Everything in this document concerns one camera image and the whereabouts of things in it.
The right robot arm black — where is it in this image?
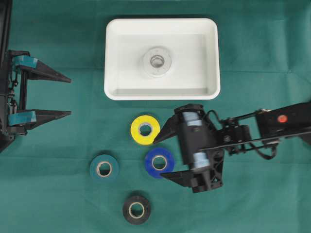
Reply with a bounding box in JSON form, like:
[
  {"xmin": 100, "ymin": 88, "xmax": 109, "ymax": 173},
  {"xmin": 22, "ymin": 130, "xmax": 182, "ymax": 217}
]
[{"xmin": 153, "ymin": 102, "xmax": 311, "ymax": 193}]

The black tape roll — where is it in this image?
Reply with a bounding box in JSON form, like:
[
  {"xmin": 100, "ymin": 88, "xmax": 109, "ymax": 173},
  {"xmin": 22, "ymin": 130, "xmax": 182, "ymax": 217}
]
[{"xmin": 122, "ymin": 195, "xmax": 151, "ymax": 225}]

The black aluminium frame rail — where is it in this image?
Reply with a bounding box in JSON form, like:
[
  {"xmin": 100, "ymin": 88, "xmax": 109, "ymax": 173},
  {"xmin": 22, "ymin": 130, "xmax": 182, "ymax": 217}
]
[{"xmin": 0, "ymin": 0, "xmax": 13, "ymax": 64}]

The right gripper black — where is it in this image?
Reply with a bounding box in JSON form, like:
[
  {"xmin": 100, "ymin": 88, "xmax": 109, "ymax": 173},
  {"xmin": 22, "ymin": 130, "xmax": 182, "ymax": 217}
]
[{"xmin": 152, "ymin": 103, "xmax": 251, "ymax": 194}]

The white plastic case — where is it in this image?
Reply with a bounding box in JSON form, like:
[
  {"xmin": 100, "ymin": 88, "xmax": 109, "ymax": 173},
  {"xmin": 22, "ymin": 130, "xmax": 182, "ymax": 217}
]
[{"xmin": 104, "ymin": 18, "xmax": 221, "ymax": 100}]

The green tape roll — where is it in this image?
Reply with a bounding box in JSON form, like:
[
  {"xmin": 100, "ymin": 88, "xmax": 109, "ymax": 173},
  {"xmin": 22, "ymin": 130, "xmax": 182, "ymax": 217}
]
[{"xmin": 89, "ymin": 154, "xmax": 119, "ymax": 183}]

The white tape roll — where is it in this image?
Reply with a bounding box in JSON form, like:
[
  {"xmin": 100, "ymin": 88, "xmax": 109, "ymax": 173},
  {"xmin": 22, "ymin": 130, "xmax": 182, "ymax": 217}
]
[{"xmin": 142, "ymin": 46, "xmax": 173, "ymax": 78}]

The blue tape roll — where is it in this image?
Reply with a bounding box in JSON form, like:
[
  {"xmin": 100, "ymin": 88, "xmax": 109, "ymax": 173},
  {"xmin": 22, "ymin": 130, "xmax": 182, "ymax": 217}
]
[{"xmin": 144, "ymin": 148, "xmax": 175, "ymax": 179}]

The yellow tape roll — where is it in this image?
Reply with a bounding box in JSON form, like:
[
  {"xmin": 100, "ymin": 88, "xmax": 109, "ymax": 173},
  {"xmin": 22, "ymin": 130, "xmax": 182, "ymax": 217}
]
[{"xmin": 130, "ymin": 115, "xmax": 160, "ymax": 146}]

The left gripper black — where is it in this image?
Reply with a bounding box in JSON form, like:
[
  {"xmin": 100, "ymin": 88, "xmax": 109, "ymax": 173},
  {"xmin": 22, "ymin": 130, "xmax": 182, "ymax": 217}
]
[{"xmin": 0, "ymin": 50, "xmax": 71, "ymax": 151}]

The green table cloth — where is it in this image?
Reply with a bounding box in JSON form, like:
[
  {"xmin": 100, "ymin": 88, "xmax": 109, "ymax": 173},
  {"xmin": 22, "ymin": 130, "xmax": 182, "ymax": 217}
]
[{"xmin": 0, "ymin": 0, "xmax": 311, "ymax": 233}]

